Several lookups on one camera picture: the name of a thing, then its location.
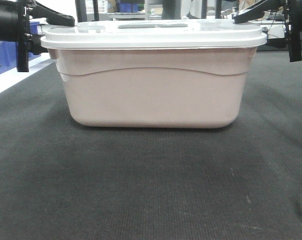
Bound pink bin with white lid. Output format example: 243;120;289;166
40;19;267;129

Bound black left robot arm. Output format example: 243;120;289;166
0;0;75;72

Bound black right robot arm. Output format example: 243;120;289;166
233;0;302;62

